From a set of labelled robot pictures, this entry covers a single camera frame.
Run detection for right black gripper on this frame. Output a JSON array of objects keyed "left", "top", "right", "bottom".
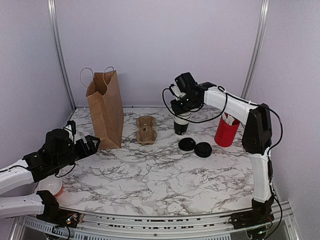
[{"left": 170, "top": 94, "right": 198, "bottom": 116}]

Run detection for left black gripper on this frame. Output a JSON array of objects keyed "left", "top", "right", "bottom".
[{"left": 53, "top": 134, "right": 100, "bottom": 171}]

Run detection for black plastic cup lid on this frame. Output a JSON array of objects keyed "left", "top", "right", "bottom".
[{"left": 178, "top": 137, "right": 196, "bottom": 152}]

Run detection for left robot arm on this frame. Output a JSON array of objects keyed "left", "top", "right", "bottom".
[{"left": 0, "top": 127, "right": 101, "bottom": 227}]

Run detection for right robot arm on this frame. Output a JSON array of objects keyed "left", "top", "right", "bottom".
[{"left": 168, "top": 72, "right": 275, "bottom": 229}]

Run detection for stack of paper cups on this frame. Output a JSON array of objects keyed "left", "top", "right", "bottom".
[{"left": 173, "top": 111, "right": 192, "bottom": 136}]

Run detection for brown paper bag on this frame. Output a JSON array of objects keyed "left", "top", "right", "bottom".
[{"left": 84, "top": 66, "right": 124, "bottom": 150}]

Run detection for red cylindrical container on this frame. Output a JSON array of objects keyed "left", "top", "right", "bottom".
[{"left": 214, "top": 117, "right": 240, "bottom": 148}]

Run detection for white and orange bowl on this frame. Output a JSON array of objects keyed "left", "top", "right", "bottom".
[{"left": 34, "top": 175, "right": 63, "bottom": 197}]

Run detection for brown cardboard cup carrier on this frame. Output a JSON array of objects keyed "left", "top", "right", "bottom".
[{"left": 136, "top": 116, "right": 158, "bottom": 145}]

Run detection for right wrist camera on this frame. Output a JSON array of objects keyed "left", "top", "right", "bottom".
[{"left": 168, "top": 84, "right": 185, "bottom": 100}]

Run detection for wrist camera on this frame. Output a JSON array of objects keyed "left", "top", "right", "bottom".
[
  {"left": 168, "top": 84, "right": 185, "bottom": 100},
  {"left": 63, "top": 120, "right": 77, "bottom": 143}
]

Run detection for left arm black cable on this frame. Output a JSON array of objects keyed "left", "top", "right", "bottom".
[{"left": 53, "top": 159, "right": 77, "bottom": 179}]

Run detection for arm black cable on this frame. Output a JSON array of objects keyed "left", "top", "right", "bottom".
[
  {"left": 162, "top": 86, "right": 285, "bottom": 221},
  {"left": 53, "top": 159, "right": 77, "bottom": 179}
]

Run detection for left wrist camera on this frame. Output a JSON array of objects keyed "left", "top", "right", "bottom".
[{"left": 63, "top": 120, "right": 77, "bottom": 143}]

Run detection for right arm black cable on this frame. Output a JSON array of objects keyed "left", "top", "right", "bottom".
[{"left": 162, "top": 86, "right": 285, "bottom": 221}]

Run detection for right aluminium frame post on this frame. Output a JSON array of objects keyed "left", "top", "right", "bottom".
[{"left": 241, "top": 0, "right": 270, "bottom": 99}]

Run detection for aluminium frame post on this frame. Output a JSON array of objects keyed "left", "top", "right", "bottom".
[
  {"left": 47, "top": 0, "right": 76, "bottom": 112},
  {"left": 241, "top": 0, "right": 270, "bottom": 99}
]

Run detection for left aluminium frame post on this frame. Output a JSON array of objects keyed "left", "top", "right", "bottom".
[{"left": 47, "top": 0, "right": 76, "bottom": 112}]

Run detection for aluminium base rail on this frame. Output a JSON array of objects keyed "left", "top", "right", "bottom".
[{"left": 8, "top": 201, "right": 301, "bottom": 240}]

